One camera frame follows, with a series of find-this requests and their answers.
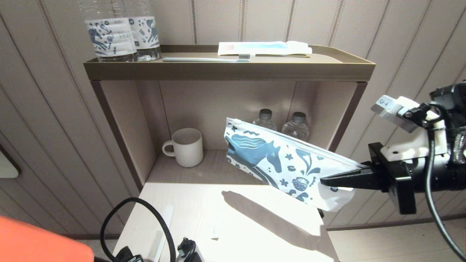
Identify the white blue horse pouch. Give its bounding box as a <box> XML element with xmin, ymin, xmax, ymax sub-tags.
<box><xmin>224</xmin><ymin>117</ymin><xmax>370</xmax><ymax>212</ymax></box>

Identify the white plastic comb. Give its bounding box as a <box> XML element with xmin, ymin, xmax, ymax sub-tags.
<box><xmin>147</xmin><ymin>205</ymin><xmax>174</xmax><ymax>262</ymax></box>

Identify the small clear water bottle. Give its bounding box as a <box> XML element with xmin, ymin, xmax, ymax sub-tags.
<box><xmin>281</xmin><ymin>112</ymin><xmax>310</xmax><ymax>142</ymax></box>
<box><xmin>253</xmin><ymin>109</ymin><xmax>277</xmax><ymax>131</ymax></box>

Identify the toothbrush in white wrapper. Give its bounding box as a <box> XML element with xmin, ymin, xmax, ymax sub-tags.
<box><xmin>218</xmin><ymin>41</ymin><xmax>313</xmax><ymax>57</ymax></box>

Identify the white ribbed ceramic mug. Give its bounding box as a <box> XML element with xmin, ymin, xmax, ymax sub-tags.
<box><xmin>162</xmin><ymin>128</ymin><xmax>204</xmax><ymax>168</ymax></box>

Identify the beige wooden shelf unit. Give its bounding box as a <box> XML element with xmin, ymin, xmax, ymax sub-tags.
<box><xmin>83</xmin><ymin>44</ymin><xmax>376</xmax><ymax>262</ymax></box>

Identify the light blue toothbrush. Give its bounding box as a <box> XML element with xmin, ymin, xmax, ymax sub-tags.
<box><xmin>163</xmin><ymin>54</ymin><xmax>251</xmax><ymax>63</ymax></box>

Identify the large horse label water bottle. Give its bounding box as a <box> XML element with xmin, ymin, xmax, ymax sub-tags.
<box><xmin>124</xmin><ymin>0</ymin><xmax>161</xmax><ymax>61</ymax></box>
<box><xmin>77</xmin><ymin>0</ymin><xmax>138</xmax><ymax>62</ymax></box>

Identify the orange blurred object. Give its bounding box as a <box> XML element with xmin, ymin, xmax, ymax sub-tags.
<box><xmin>0</xmin><ymin>215</ymin><xmax>95</xmax><ymax>262</ymax></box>

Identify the black right camera cable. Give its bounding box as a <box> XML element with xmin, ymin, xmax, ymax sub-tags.
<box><xmin>424</xmin><ymin>104</ymin><xmax>466</xmax><ymax>261</ymax></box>

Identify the black camera cable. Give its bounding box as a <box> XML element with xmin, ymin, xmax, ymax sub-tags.
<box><xmin>424</xmin><ymin>104</ymin><xmax>466</xmax><ymax>261</ymax></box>
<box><xmin>100</xmin><ymin>198</ymin><xmax>177</xmax><ymax>262</ymax></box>

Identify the braided right arm cable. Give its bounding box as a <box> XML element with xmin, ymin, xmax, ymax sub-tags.
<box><xmin>451</xmin><ymin>129</ymin><xmax>466</xmax><ymax>164</ymax></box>

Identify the black left camera cable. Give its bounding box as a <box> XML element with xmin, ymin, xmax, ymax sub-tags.
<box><xmin>100</xmin><ymin>198</ymin><xmax>177</xmax><ymax>262</ymax></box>

